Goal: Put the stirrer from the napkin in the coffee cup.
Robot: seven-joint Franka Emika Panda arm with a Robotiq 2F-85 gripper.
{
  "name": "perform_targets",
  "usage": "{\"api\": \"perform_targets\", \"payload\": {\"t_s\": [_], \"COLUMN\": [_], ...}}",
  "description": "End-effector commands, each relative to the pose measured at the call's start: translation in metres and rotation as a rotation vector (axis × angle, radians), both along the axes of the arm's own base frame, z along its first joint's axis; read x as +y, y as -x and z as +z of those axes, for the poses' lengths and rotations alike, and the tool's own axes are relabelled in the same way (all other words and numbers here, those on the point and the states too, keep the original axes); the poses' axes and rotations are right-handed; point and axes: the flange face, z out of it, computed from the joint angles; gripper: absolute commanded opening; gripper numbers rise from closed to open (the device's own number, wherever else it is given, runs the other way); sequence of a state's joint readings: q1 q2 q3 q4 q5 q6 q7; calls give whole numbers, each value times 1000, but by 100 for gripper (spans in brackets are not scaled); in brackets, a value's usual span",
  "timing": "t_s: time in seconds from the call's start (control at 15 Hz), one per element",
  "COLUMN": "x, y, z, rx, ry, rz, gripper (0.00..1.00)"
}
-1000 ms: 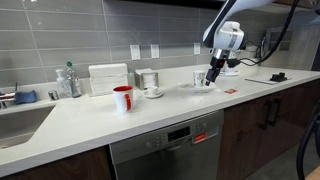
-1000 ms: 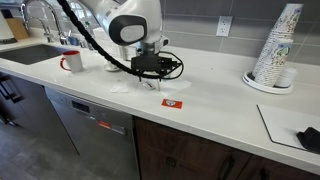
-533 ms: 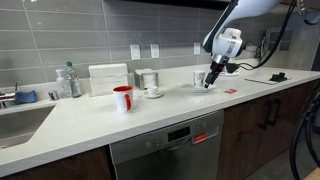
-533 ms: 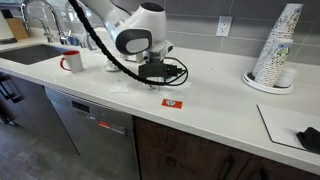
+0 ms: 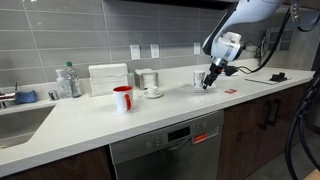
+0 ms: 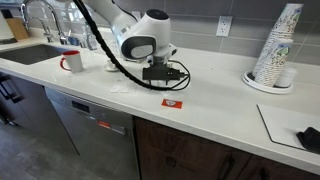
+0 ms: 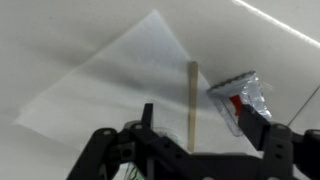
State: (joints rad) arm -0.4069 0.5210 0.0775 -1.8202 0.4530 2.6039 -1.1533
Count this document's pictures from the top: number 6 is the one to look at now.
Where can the tall stack of paper cups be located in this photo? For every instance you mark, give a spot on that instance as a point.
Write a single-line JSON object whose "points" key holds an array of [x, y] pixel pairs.
{"points": [[283, 28]]}

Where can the dark wood cabinet door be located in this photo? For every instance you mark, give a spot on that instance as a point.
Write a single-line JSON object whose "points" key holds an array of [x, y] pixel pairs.
{"points": [[169, 154]]}

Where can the clear plastic water bottle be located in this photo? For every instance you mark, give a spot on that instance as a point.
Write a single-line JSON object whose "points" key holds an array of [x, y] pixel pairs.
{"points": [[90, 38]]}

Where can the stack of white lids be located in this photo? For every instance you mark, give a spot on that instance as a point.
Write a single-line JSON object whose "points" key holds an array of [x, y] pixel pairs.
{"points": [[286, 77]]}

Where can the white round tray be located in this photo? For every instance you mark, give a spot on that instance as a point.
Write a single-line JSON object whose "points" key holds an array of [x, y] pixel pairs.
{"points": [[248, 79]]}

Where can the short stack of paper cups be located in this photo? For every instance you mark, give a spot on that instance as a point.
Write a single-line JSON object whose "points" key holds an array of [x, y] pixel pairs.
{"points": [[271, 66]]}

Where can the steel sink basin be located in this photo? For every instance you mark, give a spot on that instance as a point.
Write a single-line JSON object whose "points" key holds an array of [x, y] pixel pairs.
{"points": [[32, 54]]}

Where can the clear plastic wrapper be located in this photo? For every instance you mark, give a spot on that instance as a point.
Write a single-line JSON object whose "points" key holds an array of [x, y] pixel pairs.
{"points": [[122, 86]]}

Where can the wooden cutting board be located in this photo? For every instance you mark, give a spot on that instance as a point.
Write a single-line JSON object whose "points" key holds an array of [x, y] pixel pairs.
{"points": [[17, 28]]}

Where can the white outlet right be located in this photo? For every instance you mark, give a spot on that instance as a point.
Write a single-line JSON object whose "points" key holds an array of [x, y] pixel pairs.
{"points": [[224, 25]]}

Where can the stainless steel dishwasher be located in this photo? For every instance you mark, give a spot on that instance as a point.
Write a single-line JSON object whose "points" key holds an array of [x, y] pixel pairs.
{"points": [[102, 135]]}

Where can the small white saucer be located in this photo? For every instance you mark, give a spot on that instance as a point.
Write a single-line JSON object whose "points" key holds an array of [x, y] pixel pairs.
{"points": [[110, 68]]}

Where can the black object on mat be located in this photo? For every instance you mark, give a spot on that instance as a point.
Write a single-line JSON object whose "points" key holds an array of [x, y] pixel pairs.
{"points": [[310, 139]]}

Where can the white mug red handle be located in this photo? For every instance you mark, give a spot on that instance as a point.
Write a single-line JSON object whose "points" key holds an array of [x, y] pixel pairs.
{"points": [[71, 61]]}

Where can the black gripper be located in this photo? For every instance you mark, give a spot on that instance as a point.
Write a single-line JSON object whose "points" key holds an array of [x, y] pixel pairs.
{"points": [[160, 73]]}

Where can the white cutting mat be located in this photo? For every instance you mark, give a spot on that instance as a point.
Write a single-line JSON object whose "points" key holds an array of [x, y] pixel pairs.
{"points": [[283, 125]]}

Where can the red sugar packet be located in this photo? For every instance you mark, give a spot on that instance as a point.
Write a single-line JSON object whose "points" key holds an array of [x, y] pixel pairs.
{"points": [[172, 103]]}

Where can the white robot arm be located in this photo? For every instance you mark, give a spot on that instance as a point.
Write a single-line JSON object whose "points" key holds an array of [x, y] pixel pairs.
{"points": [[147, 38]]}

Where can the chrome faucet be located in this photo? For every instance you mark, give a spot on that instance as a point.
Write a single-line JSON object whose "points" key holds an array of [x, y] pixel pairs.
{"points": [[25, 16]]}

